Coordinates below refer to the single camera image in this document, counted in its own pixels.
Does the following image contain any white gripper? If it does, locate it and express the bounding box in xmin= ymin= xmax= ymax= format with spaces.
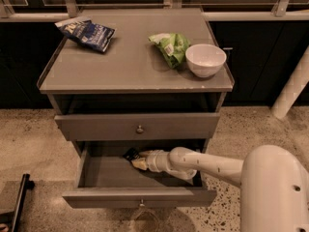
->
xmin=131 ymin=150 xmax=170 ymax=172

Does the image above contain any black rxbar chocolate wrapper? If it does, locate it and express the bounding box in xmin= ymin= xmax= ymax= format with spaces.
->
xmin=123 ymin=148 xmax=140 ymax=161

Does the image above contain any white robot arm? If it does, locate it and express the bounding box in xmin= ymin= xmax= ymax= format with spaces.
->
xmin=126 ymin=145 xmax=309 ymax=232

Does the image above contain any round metal drawer knob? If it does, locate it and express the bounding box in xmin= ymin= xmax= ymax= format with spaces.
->
xmin=136 ymin=125 xmax=144 ymax=134

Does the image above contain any open grey middle drawer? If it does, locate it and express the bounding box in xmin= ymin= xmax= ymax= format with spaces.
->
xmin=63 ymin=142 xmax=216 ymax=208

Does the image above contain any closed grey top drawer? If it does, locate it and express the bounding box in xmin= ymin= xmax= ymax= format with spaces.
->
xmin=55 ymin=113 xmax=219 ymax=141

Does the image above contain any grey wooden drawer cabinet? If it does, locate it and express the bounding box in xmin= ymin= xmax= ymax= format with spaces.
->
xmin=36 ymin=7 xmax=236 ymax=210

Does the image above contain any green snack bag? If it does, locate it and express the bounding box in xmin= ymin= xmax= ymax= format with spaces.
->
xmin=149 ymin=33 xmax=190 ymax=69

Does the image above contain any white ceramic bowl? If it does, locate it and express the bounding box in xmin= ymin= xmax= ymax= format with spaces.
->
xmin=185 ymin=43 xmax=227 ymax=78

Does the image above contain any blue chip bag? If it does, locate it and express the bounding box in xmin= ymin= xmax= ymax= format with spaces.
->
xmin=55 ymin=16 xmax=115 ymax=53

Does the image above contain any black object on floor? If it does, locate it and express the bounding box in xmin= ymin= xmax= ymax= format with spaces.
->
xmin=0 ymin=173 xmax=35 ymax=232

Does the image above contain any white railing frame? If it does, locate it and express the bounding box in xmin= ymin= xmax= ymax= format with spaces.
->
xmin=0 ymin=0 xmax=309 ymax=22

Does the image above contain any white diagonal post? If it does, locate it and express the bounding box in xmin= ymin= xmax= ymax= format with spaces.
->
xmin=271 ymin=45 xmax=309 ymax=119

